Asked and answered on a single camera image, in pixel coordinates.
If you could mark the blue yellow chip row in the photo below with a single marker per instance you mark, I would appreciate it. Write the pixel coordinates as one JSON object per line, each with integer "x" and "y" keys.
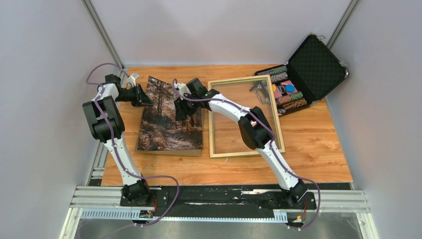
{"x": 278, "y": 77}

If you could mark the clear dealer button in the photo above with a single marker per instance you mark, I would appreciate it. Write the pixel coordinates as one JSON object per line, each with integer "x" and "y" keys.
{"x": 282, "y": 90}

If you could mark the blue dealer button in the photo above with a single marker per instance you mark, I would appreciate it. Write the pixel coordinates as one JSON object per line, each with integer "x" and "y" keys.
{"x": 290, "y": 88}

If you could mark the black mounting base rail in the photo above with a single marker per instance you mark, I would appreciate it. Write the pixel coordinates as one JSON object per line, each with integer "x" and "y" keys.
{"x": 208, "y": 203}

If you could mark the wooden picture frame green trim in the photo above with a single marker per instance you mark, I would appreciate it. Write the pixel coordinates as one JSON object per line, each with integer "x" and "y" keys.
{"x": 245, "y": 153}

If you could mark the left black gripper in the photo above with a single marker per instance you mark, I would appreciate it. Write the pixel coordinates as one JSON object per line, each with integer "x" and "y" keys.
{"x": 142, "y": 98}

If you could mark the orange black chip row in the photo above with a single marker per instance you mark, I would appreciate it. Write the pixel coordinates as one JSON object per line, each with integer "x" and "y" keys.
{"x": 294, "y": 104}

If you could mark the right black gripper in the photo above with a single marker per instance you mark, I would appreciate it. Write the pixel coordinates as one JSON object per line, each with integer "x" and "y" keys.
{"x": 182, "y": 110}

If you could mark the black poker chip case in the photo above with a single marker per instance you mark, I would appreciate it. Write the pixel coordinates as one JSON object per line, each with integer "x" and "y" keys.
{"x": 314, "y": 70}

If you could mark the forest photo print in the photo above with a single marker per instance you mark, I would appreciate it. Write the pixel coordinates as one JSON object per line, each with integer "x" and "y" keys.
{"x": 161, "y": 94}

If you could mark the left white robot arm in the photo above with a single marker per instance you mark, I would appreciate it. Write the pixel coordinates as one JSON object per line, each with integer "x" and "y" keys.
{"x": 107, "y": 126}

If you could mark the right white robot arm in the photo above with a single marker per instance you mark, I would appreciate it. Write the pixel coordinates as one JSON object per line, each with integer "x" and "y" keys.
{"x": 255, "y": 130}

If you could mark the brown cardboard backing board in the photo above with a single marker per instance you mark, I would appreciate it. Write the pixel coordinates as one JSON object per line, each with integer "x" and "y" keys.
{"x": 162, "y": 134}

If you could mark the red poker chip row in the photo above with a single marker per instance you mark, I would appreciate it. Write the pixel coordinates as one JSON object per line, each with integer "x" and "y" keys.
{"x": 283, "y": 100}

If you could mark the green poker chip row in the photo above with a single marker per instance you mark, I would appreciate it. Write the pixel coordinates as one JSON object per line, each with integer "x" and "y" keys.
{"x": 296, "y": 96}

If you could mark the top blue green chip row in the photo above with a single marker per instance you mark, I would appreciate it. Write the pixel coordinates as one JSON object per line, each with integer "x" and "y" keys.
{"x": 272, "y": 71}

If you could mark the clear acrylic sheet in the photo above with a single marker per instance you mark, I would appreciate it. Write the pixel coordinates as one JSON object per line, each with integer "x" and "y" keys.
{"x": 230, "y": 132}

